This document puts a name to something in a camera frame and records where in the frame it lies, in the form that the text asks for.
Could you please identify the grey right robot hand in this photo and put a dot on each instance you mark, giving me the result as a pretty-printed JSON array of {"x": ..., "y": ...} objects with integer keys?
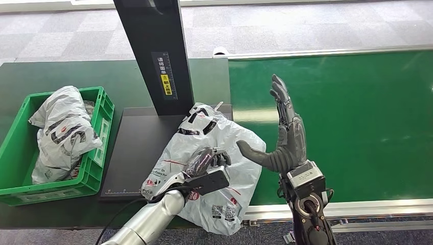
[{"x": 291, "y": 145}]

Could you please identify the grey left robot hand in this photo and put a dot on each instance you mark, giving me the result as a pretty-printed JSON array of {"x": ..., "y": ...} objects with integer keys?
[{"x": 206, "y": 159}]

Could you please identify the white plastic mailer package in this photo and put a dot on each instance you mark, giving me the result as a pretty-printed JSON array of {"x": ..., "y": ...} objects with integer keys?
[{"x": 203, "y": 135}]

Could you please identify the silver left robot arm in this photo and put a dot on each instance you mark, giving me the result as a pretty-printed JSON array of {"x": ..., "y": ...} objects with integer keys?
[{"x": 152, "y": 216}]

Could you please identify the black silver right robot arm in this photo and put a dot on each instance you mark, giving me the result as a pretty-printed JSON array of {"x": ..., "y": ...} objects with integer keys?
[{"x": 311, "y": 219}]

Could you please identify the green conveyor belt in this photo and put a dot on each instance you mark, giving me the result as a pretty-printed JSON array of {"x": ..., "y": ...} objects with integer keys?
[{"x": 355, "y": 88}]

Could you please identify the white conveyor roller end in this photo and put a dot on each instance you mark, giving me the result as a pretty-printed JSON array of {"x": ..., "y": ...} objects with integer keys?
[{"x": 220, "y": 51}]

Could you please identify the white printed package bag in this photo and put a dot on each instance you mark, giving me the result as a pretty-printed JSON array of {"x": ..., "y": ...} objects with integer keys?
[{"x": 64, "y": 128}]

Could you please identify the small white package bag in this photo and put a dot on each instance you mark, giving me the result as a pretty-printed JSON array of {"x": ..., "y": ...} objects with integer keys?
[{"x": 50, "y": 174}]

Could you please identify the black scanner base platform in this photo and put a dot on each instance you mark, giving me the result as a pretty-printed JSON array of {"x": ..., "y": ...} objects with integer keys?
[{"x": 135, "y": 148}]

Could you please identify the yellow warning sticker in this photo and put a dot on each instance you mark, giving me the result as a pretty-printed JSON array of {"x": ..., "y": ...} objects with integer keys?
[{"x": 166, "y": 84}]

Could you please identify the black scanner column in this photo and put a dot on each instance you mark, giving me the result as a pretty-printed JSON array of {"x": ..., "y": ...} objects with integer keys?
[{"x": 155, "y": 33}]

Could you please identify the green plastic crate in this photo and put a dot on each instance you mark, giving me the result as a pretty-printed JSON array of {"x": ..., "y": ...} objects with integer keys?
[{"x": 13, "y": 169}]

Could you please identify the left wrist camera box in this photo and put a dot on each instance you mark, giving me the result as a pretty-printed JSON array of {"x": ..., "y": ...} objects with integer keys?
[{"x": 211, "y": 182}]

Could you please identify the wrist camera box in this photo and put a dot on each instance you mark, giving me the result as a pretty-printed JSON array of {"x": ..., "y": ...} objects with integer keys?
[
  {"x": 211, "y": 182},
  {"x": 306, "y": 174}
]

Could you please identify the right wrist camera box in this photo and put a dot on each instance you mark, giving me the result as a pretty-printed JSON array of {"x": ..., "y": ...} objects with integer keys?
[{"x": 306, "y": 174}]

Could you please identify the grey metal conveyor bracket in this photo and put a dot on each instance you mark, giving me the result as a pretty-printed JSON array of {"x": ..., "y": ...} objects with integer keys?
[{"x": 289, "y": 238}]

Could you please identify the thin aluminium conveyor rail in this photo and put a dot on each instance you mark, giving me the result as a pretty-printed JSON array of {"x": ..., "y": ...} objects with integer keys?
[{"x": 321, "y": 52}]

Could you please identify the wide aluminium conveyor rail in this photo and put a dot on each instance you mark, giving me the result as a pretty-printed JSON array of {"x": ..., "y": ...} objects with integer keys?
[{"x": 372, "y": 208}]

